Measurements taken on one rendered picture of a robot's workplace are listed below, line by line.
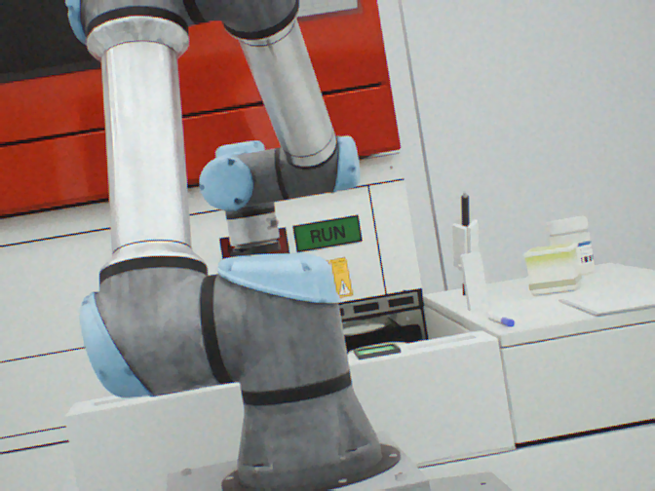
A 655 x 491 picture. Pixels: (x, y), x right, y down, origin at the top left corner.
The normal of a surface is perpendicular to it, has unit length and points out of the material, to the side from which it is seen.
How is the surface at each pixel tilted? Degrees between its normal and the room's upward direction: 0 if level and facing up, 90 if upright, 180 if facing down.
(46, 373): 90
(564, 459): 90
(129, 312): 67
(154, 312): 62
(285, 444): 73
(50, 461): 90
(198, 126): 90
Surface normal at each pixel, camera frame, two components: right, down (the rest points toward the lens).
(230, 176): -0.14, 0.07
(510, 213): 0.08, 0.04
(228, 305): -0.20, -0.40
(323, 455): 0.17, -0.28
